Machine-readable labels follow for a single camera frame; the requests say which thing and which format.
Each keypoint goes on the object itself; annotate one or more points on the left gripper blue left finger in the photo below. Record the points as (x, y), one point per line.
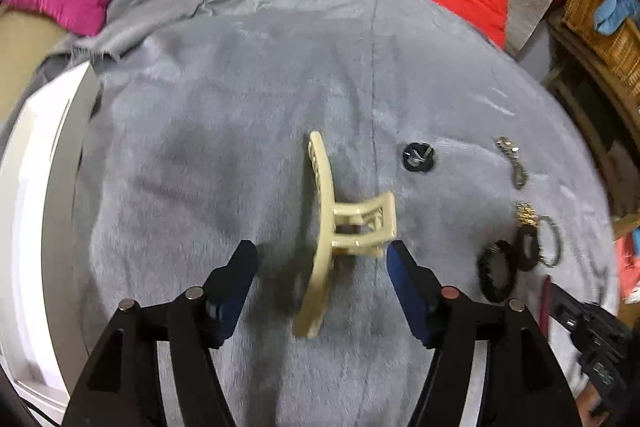
(226, 290)

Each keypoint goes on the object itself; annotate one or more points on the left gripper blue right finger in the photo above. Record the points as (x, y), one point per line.
(417, 290)

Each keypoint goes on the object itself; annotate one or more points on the cream plastic hair claw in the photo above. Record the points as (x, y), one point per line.
(345, 228)

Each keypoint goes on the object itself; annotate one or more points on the silver metal bangle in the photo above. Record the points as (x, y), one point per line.
(550, 241)

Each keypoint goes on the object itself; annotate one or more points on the gold cluster brooch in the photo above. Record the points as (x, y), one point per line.
(526, 215)

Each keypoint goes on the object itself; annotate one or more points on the gold face metal wristwatch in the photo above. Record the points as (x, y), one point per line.
(511, 151)

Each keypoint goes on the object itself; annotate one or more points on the dark red hair elastic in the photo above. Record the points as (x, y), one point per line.
(545, 306)

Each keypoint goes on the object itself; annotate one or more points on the white organizer box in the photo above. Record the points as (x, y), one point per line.
(42, 348)

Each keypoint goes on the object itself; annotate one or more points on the wooden shelf table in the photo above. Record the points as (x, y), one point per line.
(603, 113)

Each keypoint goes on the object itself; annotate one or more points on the wicker basket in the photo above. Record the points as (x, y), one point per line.
(619, 51)

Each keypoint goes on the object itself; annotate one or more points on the beige leather sofa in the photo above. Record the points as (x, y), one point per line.
(25, 40)

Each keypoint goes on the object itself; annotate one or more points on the blue cloth in basket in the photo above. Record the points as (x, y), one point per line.
(610, 14)

